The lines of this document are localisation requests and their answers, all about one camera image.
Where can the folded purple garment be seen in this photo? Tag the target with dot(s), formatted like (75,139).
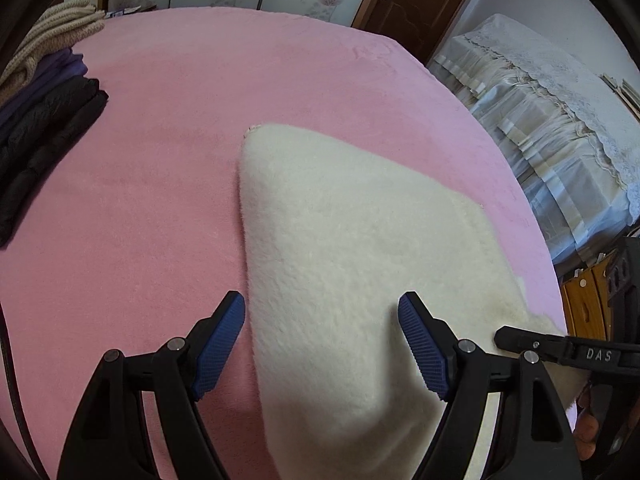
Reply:
(45,80)

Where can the white fleece cardigan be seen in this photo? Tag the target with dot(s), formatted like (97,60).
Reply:
(350,260)

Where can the person's right hand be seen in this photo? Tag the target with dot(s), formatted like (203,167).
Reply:
(590,425)

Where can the lace covered furniture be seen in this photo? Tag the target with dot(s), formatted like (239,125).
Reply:
(550,135)

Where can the brown wooden door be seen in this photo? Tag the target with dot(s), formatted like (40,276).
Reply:
(425,0)

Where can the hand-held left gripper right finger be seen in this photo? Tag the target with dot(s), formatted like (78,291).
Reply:
(422,345)

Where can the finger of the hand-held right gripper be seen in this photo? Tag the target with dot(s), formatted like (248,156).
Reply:
(565,347)

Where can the folded black garment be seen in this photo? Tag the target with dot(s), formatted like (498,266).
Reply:
(45,140)

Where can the wooden drawer cabinet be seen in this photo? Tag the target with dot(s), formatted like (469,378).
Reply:
(587,300)

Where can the pink bed blanket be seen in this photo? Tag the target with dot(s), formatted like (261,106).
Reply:
(175,135)

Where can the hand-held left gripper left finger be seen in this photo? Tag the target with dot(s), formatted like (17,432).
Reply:
(220,345)

